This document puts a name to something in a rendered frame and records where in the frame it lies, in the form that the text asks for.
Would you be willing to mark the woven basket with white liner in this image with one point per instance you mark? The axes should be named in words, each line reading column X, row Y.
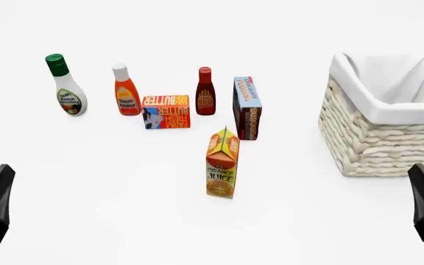
column 381, row 124

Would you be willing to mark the orange juice carton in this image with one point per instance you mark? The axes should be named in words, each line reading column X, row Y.
column 221, row 165

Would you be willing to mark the ranch dressing bottle green cap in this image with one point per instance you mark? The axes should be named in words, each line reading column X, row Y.
column 67, row 88

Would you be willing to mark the butter box red and blue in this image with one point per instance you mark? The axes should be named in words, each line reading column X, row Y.
column 168, row 113

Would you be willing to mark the chocolate pudding box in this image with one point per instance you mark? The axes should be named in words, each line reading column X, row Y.
column 248, row 110

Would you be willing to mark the dark red BBQ sauce bottle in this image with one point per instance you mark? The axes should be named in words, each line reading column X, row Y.
column 205, row 94

